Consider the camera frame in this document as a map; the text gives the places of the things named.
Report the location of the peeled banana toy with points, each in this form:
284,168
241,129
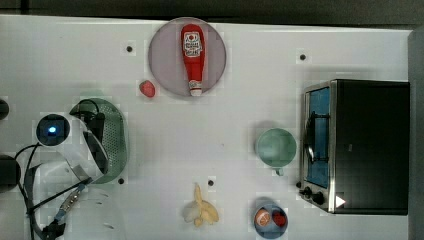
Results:
199,210

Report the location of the black toaster oven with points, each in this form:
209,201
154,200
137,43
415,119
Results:
354,154

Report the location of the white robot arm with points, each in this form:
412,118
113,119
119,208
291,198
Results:
62,196

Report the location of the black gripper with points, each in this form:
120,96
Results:
96,125

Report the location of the orange slice toy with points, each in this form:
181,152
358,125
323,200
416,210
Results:
262,217

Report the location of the green strainer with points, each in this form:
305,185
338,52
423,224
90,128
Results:
114,138

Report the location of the blue bowl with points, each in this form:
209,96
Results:
271,231

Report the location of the red strawberry toy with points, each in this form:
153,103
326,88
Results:
147,88

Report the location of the red ketchup bottle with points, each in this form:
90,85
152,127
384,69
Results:
193,52

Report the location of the green mug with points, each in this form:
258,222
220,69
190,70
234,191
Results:
276,148

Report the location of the red tomato toy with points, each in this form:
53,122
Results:
279,218

